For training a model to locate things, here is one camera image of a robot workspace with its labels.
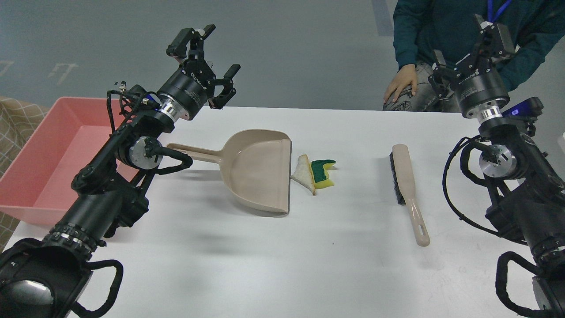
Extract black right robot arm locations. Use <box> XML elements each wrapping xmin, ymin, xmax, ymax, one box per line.
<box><xmin>429</xmin><ymin>15</ymin><xmax>565</xmax><ymax>318</ymax></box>

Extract person in teal sweater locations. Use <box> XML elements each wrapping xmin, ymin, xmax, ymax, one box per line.
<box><xmin>383</xmin><ymin>0</ymin><xmax>565</xmax><ymax>113</ymax></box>

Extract beige checkered cloth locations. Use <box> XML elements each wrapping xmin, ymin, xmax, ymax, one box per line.
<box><xmin>0</xmin><ymin>96</ymin><xmax>50</xmax><ymax>250</ymax></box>

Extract beige hand brush black bristles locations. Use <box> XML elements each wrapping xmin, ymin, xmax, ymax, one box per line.
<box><xmin>389</xmin><ymin>144</ymin><xmax>431</xmax><ymax>247</ymax></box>

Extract beige plastic dustpan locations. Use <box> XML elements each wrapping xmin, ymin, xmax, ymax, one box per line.
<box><xmin>167</xmin><ymin>129</ymin><xmax>291</xmax><ymax>216</ymax></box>

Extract person's bare hand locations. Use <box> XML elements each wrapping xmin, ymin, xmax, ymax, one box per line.
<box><xmin>383</xmin><ymin>63</ymin><xmax>418</xmax><ymax>104</ymax></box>

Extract pink plastic bin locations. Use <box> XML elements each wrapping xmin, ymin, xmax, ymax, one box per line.
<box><xmin>0</xmin><ymin>97</ymin><xmax>146</xmax><ymax>227</ymax></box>

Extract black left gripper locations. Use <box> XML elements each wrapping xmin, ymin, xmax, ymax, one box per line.
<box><xmin>158</xmin><ymin>24</ymin><xmax>241</xmax><ymax>121</ymax></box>

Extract toy bread slice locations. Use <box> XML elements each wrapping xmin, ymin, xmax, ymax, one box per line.
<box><xmin>290</xmin><ymin>154</ymin><xmax>316</xmax><ymax>196</ymax></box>

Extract yellow green sponge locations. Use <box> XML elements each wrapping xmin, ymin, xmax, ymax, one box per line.
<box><xmin>310</xmin><ymin>159</ymin><xmax>336</xmax><ymax>189</ymax></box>

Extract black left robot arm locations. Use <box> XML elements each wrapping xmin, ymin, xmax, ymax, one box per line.
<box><xmin>1</xmin><ymin>24</ymin><xmax>241</xmax><ymax>318</ymax></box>

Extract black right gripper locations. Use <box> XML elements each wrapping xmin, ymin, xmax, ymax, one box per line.
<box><xmin>428</xmin><ymin>14</ymin><xmax>516</xmax><ymax>119</ymax></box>

